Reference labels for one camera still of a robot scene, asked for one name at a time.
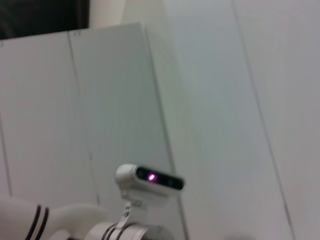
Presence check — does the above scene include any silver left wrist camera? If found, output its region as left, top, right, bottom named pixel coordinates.
left=115, top=163, right=187, bottom=230

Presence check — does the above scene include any black backdrop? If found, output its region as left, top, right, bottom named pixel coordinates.
left=0, top=0, right=90, bottom=41

